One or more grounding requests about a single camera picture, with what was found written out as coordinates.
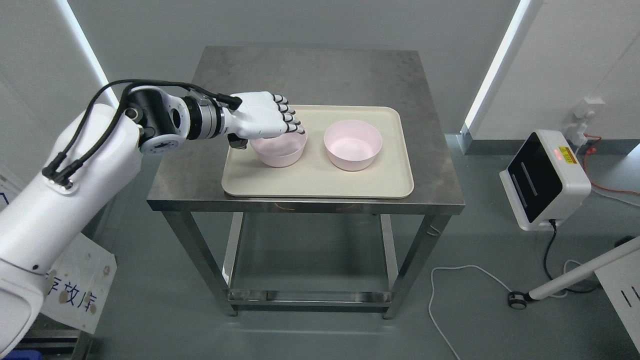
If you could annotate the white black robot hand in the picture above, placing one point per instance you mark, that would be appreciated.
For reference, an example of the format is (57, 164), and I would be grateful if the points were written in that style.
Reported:
(259, 115)

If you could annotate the pink bowl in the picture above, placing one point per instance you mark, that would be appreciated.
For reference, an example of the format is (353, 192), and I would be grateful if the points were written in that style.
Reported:
(282, 151)
(352, 145)

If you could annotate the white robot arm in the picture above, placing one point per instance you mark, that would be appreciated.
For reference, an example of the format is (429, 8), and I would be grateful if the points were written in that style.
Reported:
(97, 155)

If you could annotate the beige plastic tray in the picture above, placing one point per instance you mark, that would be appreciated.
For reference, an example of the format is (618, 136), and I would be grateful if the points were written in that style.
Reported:
(314, 175)

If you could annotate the stainless steel table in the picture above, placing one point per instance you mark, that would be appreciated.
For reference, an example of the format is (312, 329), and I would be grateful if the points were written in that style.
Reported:
(212, 227)

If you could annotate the white black box device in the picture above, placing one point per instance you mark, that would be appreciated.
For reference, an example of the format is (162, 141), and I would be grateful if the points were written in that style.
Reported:
(544, 181)

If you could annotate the white stand leg with caster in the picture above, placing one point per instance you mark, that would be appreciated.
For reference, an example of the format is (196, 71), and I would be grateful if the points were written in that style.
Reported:
(519, 300)

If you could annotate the white cabinet corner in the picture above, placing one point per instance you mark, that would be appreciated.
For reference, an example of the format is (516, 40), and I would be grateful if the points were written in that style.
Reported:
(621, 281)

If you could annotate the white wall socket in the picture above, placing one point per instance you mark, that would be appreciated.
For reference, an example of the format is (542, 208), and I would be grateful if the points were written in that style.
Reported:
(586, 110)

